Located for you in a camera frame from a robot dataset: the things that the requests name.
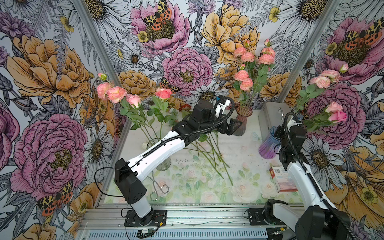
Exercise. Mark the pink flower stems on table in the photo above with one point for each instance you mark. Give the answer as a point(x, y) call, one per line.
point(207, 145)

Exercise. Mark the metal scissors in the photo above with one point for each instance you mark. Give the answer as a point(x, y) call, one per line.
point(159, 189)

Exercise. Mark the clear glass vase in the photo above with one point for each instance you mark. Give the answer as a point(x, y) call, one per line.
point(166, 164)

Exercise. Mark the blue purple glass vase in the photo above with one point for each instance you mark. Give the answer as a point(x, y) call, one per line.
point(271, 145)

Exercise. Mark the dark pink glass vase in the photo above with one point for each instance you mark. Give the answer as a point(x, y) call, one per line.
point(243, 113)

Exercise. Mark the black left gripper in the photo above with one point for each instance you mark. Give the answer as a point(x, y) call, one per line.
point(230, 130)

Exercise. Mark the floral table mat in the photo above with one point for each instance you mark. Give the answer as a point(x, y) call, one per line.
point(213, 172)

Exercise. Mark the grey metal box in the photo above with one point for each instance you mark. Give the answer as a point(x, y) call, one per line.
point(271, 115)

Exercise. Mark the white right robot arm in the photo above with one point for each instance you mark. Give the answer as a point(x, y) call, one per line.
point(320, 219)

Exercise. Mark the red small box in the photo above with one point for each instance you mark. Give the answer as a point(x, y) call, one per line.
point(282, 180)

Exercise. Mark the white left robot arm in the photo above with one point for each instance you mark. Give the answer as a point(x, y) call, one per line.
point(130, 174)

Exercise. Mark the pink rose stem bunch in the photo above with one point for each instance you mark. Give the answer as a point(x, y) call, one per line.
point(127, 105)

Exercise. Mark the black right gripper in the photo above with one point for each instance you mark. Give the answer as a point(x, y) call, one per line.
point(280, 129)

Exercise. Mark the eleventh pink rose stem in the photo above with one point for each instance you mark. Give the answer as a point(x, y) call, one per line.
point(318, 85)

